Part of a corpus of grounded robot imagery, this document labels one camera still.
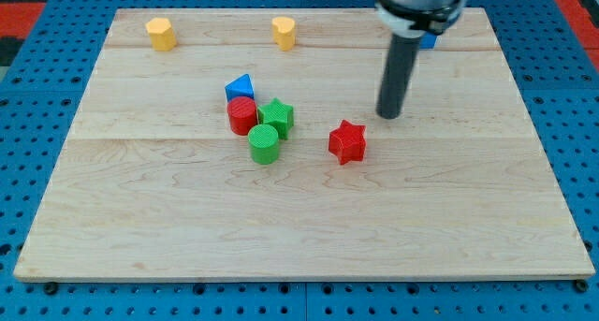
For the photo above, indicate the blue block behind arm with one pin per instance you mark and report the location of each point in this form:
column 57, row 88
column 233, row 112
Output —
column 428, row 41

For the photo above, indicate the green circle block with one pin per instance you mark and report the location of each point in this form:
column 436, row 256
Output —
column 263, row 143

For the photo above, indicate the green star block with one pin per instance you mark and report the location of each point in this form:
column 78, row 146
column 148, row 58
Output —
column 278, row 115

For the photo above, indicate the red star block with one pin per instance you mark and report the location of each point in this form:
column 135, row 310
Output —
column 347, row 142

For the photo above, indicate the red circle block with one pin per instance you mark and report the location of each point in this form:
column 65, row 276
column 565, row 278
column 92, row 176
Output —
column 242, row 115

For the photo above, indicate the wooden board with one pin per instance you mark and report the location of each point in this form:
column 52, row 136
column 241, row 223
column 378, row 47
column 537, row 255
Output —
column 152, row 185

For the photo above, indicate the blue triangle block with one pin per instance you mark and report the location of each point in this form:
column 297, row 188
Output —
column 241, row 87

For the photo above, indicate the yellow heart block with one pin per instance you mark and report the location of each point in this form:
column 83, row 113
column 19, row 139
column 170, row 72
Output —
column 284, row 32

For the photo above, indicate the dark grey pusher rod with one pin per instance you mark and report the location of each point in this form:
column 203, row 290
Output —
column 401, row 57

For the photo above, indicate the yellow octagon block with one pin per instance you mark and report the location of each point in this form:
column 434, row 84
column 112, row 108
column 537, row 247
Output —
column 161, row 34

